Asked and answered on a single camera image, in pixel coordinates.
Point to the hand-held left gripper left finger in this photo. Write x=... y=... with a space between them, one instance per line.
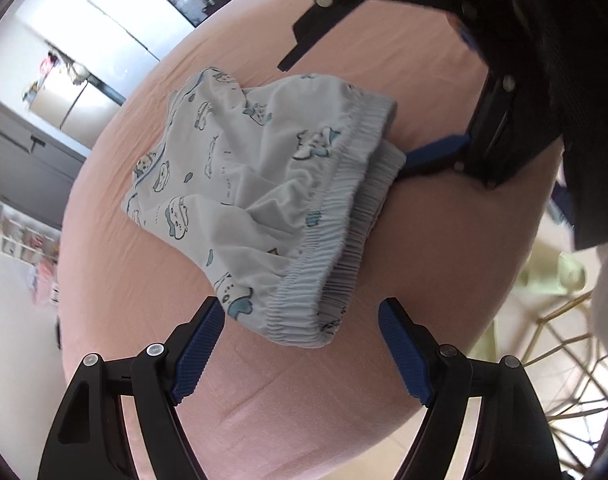
x=199 y=350

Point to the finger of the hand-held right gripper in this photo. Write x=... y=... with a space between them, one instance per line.
x=314 y=25
x=434 y=155

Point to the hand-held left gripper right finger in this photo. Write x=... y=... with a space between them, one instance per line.
x=406 y=355

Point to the blue printed pajama pants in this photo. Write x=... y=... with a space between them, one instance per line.
x=244 y=185

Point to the bed with pink sheet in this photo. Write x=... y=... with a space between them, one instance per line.
x=434 y=260

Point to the green slipper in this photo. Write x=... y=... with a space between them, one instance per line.
x=559 y=272

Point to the white wardrobe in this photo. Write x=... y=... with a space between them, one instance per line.
x=119 y=25

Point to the white shelf rack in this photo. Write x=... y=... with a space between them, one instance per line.
x=24 y=245

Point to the beige handbag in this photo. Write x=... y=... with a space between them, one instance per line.
x=79 y=72

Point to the silver refrigerator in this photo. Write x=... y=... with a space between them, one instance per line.
x=69 y=105

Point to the grey door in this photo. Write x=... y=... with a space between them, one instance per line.
x=24 y=160

